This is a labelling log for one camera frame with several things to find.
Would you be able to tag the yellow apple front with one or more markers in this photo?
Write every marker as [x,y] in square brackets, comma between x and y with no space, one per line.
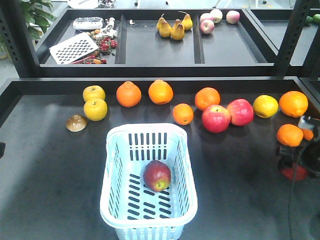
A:
[95,109]

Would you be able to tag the small orange lower right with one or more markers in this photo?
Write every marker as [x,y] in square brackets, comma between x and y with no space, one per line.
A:
[289,135]

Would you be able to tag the pink apple back shelf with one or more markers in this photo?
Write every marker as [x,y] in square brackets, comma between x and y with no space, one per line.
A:
[207,26]

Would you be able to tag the large orange behind apples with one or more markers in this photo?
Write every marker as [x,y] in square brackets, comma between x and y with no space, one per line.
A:
[206,97]

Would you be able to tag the pink red apple left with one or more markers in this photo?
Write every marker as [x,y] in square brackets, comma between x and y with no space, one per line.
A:
[216,118]

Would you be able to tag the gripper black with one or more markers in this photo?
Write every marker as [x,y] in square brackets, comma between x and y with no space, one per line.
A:
[308,156]

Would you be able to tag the yellow apple rear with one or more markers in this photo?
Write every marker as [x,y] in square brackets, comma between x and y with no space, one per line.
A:
[93,92]

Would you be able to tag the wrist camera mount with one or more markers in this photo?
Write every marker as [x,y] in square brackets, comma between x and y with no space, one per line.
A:
[308,123]

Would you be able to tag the pink red apple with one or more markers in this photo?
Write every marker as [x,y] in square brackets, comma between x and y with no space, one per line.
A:
[216,118]
[241,112]

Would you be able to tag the potted green plant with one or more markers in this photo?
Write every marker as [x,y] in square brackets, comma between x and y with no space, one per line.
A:
[37,15]

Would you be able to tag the black wooden display stand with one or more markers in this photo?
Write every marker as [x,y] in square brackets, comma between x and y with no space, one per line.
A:
[51,178]

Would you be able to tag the dark red apple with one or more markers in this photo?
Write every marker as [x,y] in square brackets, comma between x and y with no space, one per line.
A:
[157,176]
[300,172]

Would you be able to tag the small orange far right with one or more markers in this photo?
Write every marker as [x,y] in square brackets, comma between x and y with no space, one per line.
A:
[308,134]

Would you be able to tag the light blue plastic basket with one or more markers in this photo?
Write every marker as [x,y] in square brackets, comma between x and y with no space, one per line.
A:
[148,190]

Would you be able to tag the brown pears cluster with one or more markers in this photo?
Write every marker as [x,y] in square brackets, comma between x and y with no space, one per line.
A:
[176,31]

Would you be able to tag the small orange lower left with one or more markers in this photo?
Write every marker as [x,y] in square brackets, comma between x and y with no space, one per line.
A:
[183,114]

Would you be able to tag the small orange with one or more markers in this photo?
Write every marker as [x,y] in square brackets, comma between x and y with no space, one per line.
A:
[308,134]
[289,135]
[183,114]

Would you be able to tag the black upright shelf post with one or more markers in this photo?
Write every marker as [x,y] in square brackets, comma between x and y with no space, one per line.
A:
[17,39]

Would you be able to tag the orange with knob top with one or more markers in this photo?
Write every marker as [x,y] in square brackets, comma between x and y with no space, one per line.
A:
[128,94]

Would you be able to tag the pink red apple right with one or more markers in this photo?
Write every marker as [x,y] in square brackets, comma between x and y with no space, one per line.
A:
[241,112]

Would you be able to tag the yellow apple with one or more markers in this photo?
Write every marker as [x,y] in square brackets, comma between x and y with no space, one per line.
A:
[93,92]
[95,109]

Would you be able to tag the white perforated grater board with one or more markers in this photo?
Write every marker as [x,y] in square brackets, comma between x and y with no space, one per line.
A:
[73,49]

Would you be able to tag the large orange top right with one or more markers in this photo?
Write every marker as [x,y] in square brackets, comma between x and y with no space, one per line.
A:
[293,104]

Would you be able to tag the yellow orange citrus fruit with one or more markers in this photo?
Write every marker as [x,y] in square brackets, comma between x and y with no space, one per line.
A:
[265,106]

